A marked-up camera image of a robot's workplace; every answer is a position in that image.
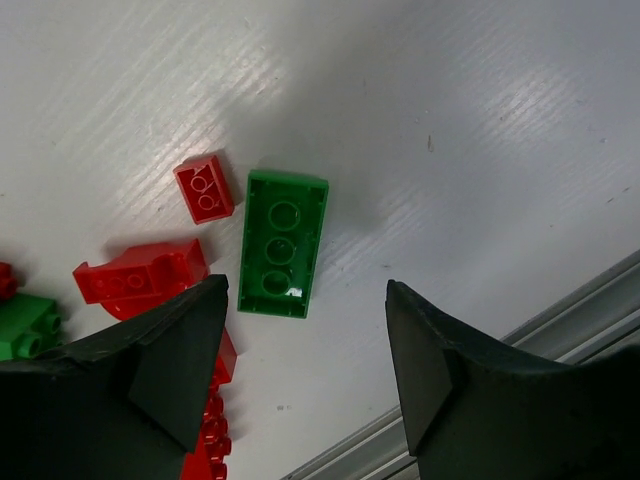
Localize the red arch lego piece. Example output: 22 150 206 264
73 239 209 321

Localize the green 2x3 lego brick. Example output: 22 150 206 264
237 169 329 318

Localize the aluminium front rail frame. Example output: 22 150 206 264
293 255 639 479

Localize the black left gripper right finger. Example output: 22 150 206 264
385 280 639 479

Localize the small red lego brick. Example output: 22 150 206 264
173 153 235 225

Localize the red square lego brick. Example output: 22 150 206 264
0 262 25 303

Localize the green lego brick lower stack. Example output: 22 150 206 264
0 293 62 361

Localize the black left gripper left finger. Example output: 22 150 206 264
1 274 228 479

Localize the red long toothed lego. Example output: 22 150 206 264
181 329 237 480

